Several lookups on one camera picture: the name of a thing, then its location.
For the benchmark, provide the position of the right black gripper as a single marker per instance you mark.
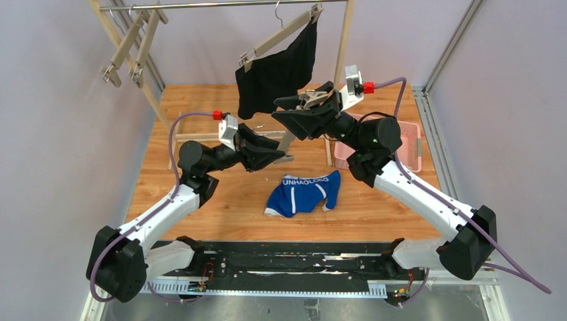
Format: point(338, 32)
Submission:
point(326, 115)

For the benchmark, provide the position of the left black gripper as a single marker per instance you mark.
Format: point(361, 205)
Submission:
point(245, 150)

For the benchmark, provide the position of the beige hanger with blue underwear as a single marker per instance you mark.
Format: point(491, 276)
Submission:
point(285, 142)

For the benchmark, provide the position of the blue underwear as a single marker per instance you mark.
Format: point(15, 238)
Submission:
point(296, 195)

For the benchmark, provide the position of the beige hanger with cream underwear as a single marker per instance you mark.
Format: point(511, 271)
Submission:
point(152, 19)

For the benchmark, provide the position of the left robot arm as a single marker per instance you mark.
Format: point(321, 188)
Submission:
point(155, 212)

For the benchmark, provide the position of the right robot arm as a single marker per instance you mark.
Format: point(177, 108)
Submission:
point(467, 235)

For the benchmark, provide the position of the black underwear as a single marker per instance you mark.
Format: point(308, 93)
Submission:
point(278, 75)

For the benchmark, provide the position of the beige hanger with black underwear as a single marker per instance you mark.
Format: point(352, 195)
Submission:
point(286, 30)

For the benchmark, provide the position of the empty beige clip hanger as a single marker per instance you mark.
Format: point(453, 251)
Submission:
point(110, 73)

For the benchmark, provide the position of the pink plastic basket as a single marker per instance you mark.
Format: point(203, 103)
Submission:
point(410, 153)

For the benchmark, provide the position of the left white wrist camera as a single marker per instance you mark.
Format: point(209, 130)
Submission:
point(228, 128)

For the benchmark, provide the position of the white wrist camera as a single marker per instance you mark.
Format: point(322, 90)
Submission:
point(352, 88)
point(228, 128)

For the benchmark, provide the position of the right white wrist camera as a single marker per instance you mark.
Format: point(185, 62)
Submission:
point(352, 88)

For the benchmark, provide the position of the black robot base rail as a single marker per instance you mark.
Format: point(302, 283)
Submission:
point(287, 266)

